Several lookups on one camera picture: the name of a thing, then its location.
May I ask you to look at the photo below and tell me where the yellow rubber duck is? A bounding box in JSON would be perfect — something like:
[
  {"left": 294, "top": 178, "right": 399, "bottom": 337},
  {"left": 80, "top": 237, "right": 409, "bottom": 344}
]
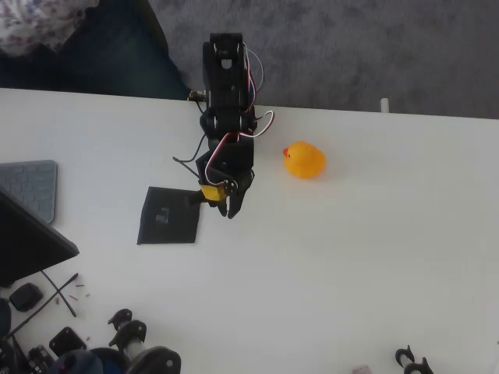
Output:
[{"left": 282, "top": 140, "right": 327, "bottom": 180}]

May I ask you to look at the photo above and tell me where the black square mat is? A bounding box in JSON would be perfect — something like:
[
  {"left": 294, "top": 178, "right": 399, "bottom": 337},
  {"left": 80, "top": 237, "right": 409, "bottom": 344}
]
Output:
[{"left": 136, "top": 186, "right": 203, "bottom": 246}]

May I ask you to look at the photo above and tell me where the black square plate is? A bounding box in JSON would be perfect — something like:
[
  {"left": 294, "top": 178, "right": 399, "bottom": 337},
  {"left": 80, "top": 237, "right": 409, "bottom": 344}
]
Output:
[{"left": 48, "top": 326, "right": 87, "bottom": 358}]

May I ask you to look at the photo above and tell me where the grey keyboard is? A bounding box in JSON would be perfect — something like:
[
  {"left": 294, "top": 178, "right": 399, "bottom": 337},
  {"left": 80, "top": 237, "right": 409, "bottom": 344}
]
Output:
[{"left": 0, "top": 159, "right": 58, "bottom": 224}]

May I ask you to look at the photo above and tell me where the black laptop screen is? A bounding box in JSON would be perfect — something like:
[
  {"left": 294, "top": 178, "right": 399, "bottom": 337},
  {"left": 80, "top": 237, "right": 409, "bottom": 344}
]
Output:
[{"left": 0, "top": 185, "right": 80, "bottom": 288}]

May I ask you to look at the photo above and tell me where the blue plastic clamp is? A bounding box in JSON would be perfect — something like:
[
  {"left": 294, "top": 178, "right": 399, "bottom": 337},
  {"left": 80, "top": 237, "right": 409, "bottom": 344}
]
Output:
[{"left": 91, "top": 348, "right": 128, "bottom": 374}]

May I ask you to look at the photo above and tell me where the small black case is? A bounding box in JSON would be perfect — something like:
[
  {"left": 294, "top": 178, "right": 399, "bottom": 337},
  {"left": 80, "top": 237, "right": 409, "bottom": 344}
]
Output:
[{"left": 8, "top": 283, "right": 44, "bottom": 312}]

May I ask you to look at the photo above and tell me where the dark blue cap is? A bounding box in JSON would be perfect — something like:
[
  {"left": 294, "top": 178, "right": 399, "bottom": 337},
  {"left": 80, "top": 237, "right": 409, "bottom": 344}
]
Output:
[{"left": 48, "top": 349, "right": 104, "bottom": 374}]

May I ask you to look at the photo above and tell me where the black hooked clamp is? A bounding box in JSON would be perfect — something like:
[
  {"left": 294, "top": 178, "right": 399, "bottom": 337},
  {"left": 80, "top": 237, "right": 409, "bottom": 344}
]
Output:
[{"left": 395, "top": 344, "right": 415, "bottom": 367}]

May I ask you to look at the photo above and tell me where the floral shirt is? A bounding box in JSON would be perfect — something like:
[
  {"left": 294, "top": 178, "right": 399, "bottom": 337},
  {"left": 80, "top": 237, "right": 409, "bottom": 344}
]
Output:
[{"left": 0, "top": 0, "right": 101, "bottom": 58}]

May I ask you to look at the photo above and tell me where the black circuit board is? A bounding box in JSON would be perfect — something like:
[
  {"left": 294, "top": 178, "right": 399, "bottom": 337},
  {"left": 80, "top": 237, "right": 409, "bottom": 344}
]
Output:
[{"left": 27, "top": 344, "right": 55, "bottom": 372}]

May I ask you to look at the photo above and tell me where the dark round object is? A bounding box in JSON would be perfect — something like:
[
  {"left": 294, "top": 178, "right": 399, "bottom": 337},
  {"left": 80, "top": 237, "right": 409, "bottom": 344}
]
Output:
[{"left": 0, "top": 298, "right": 12, "bottom": 339}]

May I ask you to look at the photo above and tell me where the black clamp with silver tube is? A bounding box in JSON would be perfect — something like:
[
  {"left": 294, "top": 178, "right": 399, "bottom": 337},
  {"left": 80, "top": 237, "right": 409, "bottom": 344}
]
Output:
[{"left": 403, "top": 357, "right": 434, "bottom": 374}]

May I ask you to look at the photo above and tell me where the white red wrist servo cable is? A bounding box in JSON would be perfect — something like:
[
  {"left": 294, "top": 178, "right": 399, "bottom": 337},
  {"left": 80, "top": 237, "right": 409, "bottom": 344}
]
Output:
[{"left": 204, "top": 132, "right": 239, "bottom": 185}]

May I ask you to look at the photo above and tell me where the black camera cable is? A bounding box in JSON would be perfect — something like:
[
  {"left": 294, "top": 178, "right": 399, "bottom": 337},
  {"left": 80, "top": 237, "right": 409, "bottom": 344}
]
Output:
[{"left": 173, "top": 134, "right": 207, "bottom": 181}]

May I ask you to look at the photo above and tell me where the white red elbow servo cable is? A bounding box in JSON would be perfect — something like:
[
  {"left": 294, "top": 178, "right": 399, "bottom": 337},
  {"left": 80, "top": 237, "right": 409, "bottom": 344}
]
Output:
[{"left": 237, "top": 111, "right": 276, "bottom": 139}]

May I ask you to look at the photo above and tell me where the thin white wire loop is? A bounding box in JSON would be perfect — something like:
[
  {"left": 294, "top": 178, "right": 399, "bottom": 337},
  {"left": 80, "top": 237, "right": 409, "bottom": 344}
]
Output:
[{"left": 243, "top": 43, "right": 265, "bottom": 103}]

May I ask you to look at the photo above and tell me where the thin black cable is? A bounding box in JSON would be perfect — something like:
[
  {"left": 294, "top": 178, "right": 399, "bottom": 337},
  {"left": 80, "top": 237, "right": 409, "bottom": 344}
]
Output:
[
  {"left": 41, "top": 270, "right": 78, "bottom": 318},
  {"left": 6, "top": 273, "right": 80, "bottom": 339}
]

